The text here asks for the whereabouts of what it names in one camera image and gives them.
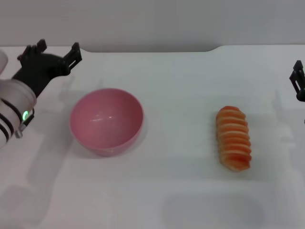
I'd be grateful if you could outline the pink plastic bowl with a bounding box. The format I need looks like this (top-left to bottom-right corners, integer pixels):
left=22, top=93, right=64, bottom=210
left=69, top=88, right=145, bottom=157

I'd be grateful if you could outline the orange ridged toy bread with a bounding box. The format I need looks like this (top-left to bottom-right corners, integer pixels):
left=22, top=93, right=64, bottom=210
left=215, top=105, right=253, bottom=172

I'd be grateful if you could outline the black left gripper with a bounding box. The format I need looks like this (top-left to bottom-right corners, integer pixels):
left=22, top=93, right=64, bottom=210
left=11, top=39, right=83, bottom=99

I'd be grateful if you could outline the short black connector cable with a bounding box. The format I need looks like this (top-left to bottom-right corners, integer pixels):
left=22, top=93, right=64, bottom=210
left=14, top=107, right=36, bottom=139

